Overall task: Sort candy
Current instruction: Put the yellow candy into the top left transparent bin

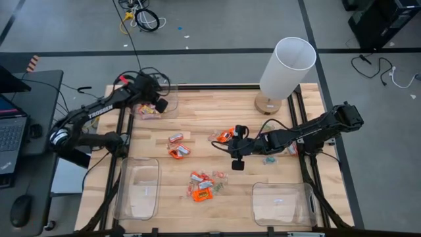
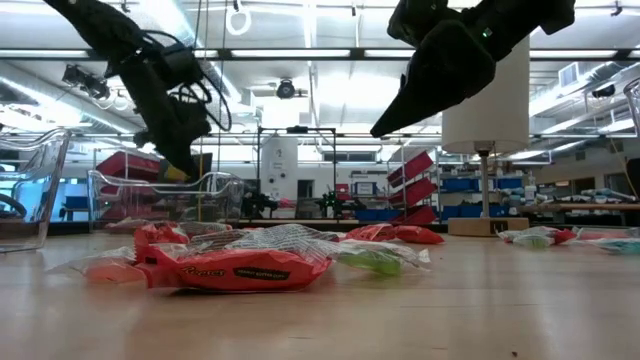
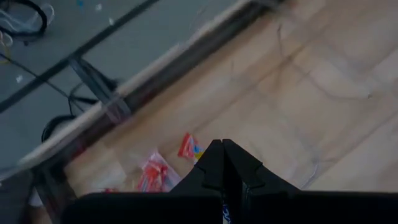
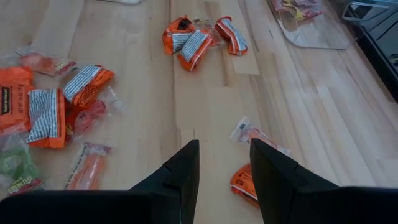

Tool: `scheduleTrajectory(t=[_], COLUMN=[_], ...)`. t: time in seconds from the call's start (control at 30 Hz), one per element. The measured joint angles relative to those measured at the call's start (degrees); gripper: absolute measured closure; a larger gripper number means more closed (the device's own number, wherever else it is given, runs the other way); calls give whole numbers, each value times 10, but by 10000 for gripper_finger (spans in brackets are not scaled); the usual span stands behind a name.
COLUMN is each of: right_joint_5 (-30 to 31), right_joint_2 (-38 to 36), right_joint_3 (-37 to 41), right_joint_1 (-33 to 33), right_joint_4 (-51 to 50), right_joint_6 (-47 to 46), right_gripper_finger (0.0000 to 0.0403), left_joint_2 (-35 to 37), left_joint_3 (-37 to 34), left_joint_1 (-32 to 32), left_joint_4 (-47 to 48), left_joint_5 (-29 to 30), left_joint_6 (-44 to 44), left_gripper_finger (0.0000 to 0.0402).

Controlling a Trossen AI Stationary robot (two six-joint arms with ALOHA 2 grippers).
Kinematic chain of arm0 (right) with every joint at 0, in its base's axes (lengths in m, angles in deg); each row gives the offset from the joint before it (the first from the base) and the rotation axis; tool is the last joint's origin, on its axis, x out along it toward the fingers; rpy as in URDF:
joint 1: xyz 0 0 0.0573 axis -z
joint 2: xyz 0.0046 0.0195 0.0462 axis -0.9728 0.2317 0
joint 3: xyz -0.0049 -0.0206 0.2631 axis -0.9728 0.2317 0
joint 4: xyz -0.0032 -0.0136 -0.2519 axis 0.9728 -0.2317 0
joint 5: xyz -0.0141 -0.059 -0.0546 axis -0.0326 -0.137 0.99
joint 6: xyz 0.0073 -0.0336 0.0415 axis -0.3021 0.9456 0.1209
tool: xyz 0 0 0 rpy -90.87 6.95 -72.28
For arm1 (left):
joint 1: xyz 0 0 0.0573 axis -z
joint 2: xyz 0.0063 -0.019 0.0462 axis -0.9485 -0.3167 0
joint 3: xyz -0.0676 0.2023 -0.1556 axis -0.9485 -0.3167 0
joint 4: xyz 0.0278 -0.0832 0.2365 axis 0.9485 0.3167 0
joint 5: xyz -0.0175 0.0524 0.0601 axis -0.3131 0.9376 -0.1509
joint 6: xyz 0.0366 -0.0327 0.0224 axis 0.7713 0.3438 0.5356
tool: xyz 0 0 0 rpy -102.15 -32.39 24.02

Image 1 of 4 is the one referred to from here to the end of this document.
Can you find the black desk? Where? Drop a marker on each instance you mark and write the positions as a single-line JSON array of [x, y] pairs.
[[42, 98]]

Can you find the clear plastic bin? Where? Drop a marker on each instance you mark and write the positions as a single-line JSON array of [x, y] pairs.
[[283, 214], [171, 108], [138, 204]]

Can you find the black computer mouse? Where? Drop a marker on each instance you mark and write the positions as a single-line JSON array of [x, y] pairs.
[[20, 210]]

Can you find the white red candy wrapper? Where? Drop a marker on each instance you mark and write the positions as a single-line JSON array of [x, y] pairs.
[[292, 148]]

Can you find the small black desk device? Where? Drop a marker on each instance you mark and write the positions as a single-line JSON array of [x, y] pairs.
[[35, 131]]

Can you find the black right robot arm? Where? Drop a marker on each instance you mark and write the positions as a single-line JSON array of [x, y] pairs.
[[329, 126]]

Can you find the silver striped candy wrapper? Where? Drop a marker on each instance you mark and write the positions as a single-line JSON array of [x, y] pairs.
[[205, 184]]

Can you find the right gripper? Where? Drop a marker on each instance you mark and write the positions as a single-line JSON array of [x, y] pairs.
[[241, 146]]

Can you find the black aluminium table frame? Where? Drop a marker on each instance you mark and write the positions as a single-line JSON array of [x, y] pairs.
[[217, 87]]

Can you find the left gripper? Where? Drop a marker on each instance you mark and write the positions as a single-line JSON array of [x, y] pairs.
[[151, 90]]

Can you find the black laptop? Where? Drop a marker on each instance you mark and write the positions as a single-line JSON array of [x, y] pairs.
[[11, 141]]

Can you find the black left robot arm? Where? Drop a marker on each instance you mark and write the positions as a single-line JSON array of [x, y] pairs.
[[98, 110]]

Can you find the black monitor back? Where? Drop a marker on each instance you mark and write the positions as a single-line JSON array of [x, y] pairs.
[[13, 80]]

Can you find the white shade table lamp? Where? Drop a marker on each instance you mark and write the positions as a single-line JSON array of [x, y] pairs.
[[286, 69]]

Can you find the pale green candy clear wrapper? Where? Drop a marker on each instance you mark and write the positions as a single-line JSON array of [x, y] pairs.
[[268, 126]]

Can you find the orange black hazard tape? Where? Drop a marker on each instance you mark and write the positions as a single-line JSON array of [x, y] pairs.
[[33, 63]]

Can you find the black equipment case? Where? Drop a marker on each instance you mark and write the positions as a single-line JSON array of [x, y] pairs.
[[348, 4], [385, 23]]

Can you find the silver candy pack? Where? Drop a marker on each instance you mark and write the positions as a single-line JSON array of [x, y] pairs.
[[176, 137]]

